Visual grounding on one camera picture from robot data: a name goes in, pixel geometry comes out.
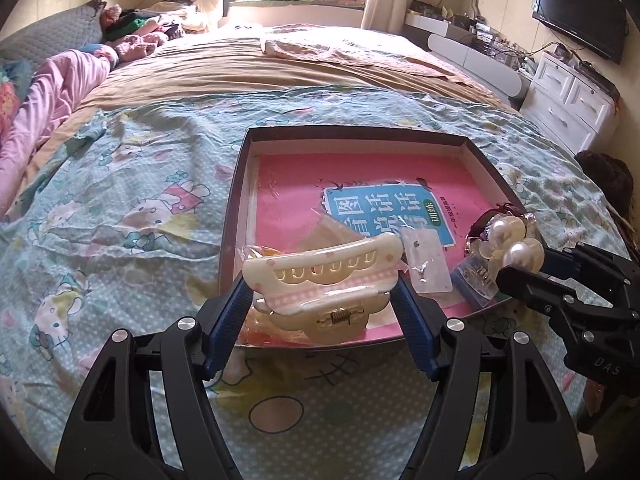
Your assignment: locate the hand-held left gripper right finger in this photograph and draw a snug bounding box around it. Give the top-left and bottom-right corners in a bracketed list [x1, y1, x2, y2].
[392, 280, 588, 480]

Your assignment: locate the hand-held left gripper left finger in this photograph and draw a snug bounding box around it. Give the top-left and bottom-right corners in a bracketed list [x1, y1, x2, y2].
[52, 277, 253, 480]

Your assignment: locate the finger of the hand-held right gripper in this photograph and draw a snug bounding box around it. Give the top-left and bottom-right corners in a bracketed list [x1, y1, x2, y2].
[495, 262, 593, 343]
[542, 242, 640, 313]

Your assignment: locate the clear bag of yellow bracelets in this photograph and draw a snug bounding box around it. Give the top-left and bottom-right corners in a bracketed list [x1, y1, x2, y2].
[239, 242, 306, 347]

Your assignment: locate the pearl hair tie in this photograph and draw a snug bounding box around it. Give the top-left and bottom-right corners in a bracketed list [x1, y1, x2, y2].
[472, 215, 546, 278]

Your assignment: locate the small clear jewelry packet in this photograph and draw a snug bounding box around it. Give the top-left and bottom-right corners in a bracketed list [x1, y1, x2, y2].
[450, 255, 501, 308]

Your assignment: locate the earring card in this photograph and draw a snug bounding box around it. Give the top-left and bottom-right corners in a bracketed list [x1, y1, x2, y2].
[400, 227, 453, 293]

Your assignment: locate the cream hair claw clip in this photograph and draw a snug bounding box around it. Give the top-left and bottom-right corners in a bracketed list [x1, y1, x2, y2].
[242, 234, 405, 347]

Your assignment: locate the dark shallow cardboard box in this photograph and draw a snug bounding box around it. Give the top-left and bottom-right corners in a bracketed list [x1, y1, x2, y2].
[217, 126, 531, 350]

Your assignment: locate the person's right hand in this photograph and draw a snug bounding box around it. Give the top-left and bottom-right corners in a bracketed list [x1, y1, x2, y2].
[582, 380, 609, 421]

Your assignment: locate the dark brown basket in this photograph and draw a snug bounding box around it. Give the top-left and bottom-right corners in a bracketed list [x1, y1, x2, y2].
[575, 150, 636, 241]

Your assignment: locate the white card pack in plastic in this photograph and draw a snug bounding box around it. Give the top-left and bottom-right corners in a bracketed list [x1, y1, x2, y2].
[295, 207, 401, 256]

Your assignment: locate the pink book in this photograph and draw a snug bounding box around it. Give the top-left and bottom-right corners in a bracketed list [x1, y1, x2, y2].
[252, 152, 506, 343]

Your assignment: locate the white drawer dresser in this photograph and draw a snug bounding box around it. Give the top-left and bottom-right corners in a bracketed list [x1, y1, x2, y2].
[520, 52, 621, 153]

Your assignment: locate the teal cartoon printed bedsheet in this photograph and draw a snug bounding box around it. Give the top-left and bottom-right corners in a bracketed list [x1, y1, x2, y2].
[0, 85, 626, 471]

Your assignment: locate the white padded bed footboard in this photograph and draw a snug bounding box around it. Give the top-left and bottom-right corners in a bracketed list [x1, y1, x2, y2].
[427, 33, 528, 108]

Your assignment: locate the tan blanket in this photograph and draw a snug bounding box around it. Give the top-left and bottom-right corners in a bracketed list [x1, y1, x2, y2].
[75, 25, 511, 116]

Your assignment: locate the black flat television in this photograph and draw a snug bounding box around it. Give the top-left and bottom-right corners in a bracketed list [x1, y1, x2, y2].
[531, 0, 628, 65]

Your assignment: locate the light floral cloth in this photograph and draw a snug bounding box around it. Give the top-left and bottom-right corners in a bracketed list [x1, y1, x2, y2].
[260, 35, 471, 81]

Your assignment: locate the white cluttered vanity table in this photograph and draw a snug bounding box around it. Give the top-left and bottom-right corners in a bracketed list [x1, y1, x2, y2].
[404, 7, 531, 68]

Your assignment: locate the pink quilt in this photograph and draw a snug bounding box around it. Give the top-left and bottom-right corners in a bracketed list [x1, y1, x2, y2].
[0, 49, 118, 216]

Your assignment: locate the pile of clothes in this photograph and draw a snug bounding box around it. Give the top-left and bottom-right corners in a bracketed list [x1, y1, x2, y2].
[100, 0, 211, 56]

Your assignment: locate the dark blue printed pillow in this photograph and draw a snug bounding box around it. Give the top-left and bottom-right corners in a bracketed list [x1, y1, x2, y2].
[0, 57, 41, 126]

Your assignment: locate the grey quilted pillow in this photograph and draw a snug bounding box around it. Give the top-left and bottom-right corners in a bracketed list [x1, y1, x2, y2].
[0, 5, 106, 68]

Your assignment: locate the maroon strap wristwatch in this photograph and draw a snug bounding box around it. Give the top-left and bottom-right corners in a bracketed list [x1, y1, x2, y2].
[465, 201, 531, 256]

